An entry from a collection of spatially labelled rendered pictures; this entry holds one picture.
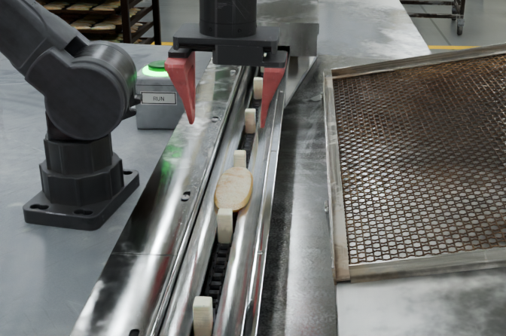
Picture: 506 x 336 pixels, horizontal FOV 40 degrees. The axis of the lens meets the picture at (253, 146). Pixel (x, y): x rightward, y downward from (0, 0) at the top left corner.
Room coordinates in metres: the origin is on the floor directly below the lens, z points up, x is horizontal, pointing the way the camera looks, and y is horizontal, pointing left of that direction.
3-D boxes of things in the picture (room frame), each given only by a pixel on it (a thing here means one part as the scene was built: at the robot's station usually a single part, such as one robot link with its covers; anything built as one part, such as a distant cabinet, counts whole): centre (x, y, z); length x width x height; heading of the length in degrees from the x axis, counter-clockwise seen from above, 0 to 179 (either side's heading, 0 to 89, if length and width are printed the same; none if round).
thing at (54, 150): (0.69, 0.19, 0.86); 0.12 x 0.09 x 0.08; 166
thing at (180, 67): (0.69, 0.05, 0.96); 0.07 x 0.07 x 0.09; 85
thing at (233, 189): (0.65, 0.02, 0.86); 0.10 x 0.04 x 0.01; 175
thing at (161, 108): (0.94, 0.12, 0.84); 0.08 x 0.08 x 0.11; 85
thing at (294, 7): (1.76, -0.07, 0.89); 1.25 x 0.18 x 0.09; 175
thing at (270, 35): (0.69, 0.02, 1.03); 0.10 x 0.07 x 0.07; 85
